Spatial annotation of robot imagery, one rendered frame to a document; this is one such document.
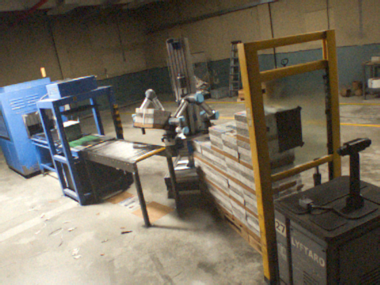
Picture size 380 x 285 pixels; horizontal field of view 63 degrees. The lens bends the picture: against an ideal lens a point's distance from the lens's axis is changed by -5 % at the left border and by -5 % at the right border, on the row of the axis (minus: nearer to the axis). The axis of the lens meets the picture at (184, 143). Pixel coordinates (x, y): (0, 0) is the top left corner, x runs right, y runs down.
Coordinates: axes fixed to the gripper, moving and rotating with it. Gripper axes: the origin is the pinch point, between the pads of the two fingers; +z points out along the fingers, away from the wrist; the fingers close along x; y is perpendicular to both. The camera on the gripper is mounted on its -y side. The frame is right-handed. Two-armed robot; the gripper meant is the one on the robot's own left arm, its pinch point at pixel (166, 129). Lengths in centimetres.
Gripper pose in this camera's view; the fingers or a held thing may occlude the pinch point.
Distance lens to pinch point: 395.7
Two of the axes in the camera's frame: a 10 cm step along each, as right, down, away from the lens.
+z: -6.8, -0.9, 7.2
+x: -7.2, -0.4, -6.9
